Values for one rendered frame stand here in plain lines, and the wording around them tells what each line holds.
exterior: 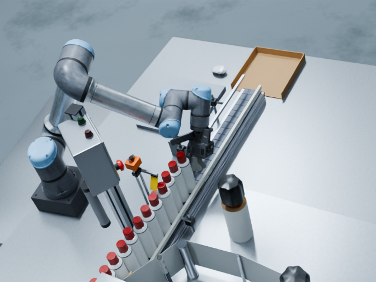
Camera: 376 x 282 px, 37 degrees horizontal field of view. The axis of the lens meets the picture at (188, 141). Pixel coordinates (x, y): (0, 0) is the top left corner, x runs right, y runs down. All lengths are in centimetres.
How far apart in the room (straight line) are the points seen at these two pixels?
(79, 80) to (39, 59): 305
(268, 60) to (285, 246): 113
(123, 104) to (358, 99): 110
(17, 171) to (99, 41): 240
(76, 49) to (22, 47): 321
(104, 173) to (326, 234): 81
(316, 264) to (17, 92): 328
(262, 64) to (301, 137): 55
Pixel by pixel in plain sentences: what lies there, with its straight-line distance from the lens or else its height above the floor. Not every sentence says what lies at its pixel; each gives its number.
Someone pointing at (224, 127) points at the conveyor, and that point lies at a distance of 244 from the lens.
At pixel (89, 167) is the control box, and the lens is 169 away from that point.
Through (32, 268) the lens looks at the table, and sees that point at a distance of 231.
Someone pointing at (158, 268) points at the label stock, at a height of 101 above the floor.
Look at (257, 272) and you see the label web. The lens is 182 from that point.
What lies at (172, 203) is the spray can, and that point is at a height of 99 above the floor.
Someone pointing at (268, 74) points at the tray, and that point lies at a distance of 274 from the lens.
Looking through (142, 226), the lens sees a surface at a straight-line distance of 195.
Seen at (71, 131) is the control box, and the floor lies 148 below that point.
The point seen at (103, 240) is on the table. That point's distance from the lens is 226.
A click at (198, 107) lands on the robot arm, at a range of 208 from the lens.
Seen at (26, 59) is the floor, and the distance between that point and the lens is 507.
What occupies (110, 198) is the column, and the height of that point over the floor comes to 107.
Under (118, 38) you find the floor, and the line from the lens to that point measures 487.
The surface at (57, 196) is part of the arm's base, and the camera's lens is 234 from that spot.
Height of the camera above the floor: 255
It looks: 44 degrees down
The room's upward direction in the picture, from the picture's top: 16 degrees counter-clockwise
